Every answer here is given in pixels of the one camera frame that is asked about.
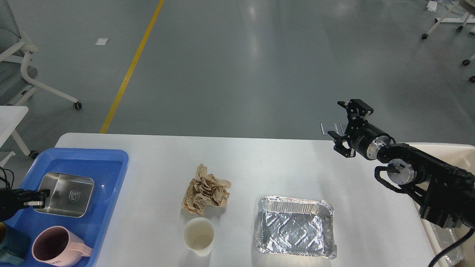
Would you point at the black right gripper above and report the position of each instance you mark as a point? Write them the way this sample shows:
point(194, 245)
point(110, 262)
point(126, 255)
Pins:
point(360, 135)

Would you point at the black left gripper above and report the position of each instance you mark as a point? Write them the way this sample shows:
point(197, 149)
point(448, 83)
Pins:
point(10, 201)

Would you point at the stainless steel square container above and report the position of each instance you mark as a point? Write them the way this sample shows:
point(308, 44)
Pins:
point(69, 194)

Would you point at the pink mug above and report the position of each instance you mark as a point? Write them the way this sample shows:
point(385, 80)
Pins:
point(58, 246)

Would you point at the aluminium foil tray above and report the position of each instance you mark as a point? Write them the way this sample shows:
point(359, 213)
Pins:
point(297, 227)

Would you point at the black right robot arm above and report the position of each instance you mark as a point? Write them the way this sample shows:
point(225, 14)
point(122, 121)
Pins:
point(445, 193)

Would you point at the right clear floor plate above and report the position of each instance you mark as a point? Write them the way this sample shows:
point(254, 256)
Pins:
point(343, 127)

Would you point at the clear floor plate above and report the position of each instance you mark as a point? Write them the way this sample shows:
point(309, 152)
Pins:
point(343, 127)
point(327, 127)

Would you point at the left clear floor plate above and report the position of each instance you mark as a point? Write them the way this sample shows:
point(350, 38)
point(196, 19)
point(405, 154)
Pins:
point(327, 127)

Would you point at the teal cup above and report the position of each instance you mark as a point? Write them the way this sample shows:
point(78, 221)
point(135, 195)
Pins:
point(14, 246)

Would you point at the blue plastic tray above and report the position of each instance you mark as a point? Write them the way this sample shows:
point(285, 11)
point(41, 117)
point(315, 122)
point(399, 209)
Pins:
point(107, 169)

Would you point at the white side table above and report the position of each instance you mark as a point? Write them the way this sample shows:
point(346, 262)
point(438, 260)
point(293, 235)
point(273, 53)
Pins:
point(10, 117)

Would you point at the white grey office chair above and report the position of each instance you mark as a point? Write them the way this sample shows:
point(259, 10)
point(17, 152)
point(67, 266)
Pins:
point(18, 77)

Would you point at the beige waste bin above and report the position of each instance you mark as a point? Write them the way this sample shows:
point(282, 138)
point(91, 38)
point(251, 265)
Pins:
point(462, 156)

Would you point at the crumpled brown paper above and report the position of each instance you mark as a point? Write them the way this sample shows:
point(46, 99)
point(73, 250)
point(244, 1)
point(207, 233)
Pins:
point(205, 190)

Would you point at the white rolling stand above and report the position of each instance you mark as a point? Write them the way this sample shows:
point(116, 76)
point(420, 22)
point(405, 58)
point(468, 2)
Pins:
point(445, 48)

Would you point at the white paper cup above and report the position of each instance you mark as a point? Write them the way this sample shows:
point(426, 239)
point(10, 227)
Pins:
point(199, 235)

